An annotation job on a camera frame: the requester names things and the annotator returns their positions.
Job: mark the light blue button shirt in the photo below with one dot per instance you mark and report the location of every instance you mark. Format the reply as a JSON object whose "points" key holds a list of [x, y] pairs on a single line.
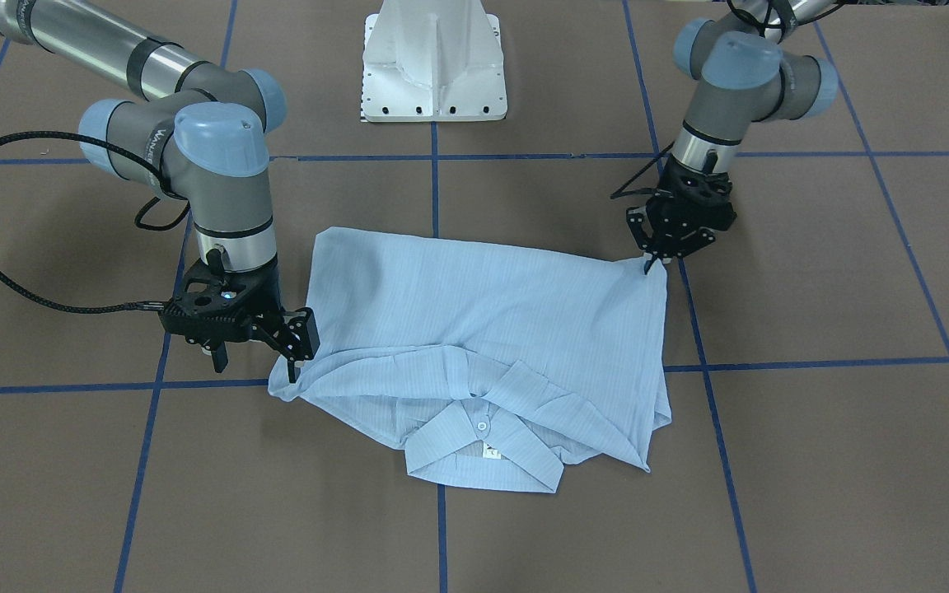
{"points": [[489, 366]]}

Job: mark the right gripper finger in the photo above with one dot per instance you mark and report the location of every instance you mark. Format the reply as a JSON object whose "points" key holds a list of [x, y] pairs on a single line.
{"points": [[219, 357], [293, 335]]}

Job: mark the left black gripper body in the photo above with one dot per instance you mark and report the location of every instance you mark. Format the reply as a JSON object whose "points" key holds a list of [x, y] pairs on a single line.
{"points": [[675, 228]]}

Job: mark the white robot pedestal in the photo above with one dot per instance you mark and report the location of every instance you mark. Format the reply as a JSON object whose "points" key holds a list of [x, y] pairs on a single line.
{"points": [[433, 62]]}

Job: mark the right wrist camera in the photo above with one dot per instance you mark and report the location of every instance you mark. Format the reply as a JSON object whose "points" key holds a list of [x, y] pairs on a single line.
{"points": [[206, 313]]}

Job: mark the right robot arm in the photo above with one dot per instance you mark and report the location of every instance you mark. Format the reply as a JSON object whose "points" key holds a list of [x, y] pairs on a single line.
{"points": [[196, 133]]}

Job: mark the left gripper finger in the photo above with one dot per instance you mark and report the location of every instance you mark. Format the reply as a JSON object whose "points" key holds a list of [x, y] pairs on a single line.
{"points": [[649, 260]]}

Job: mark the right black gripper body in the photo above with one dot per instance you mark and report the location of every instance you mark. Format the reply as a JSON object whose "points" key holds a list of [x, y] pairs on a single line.
{"points": [[267, 290]]}

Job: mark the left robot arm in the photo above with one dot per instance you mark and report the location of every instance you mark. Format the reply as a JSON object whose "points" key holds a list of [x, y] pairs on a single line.
{"points": [[743, 77]]}

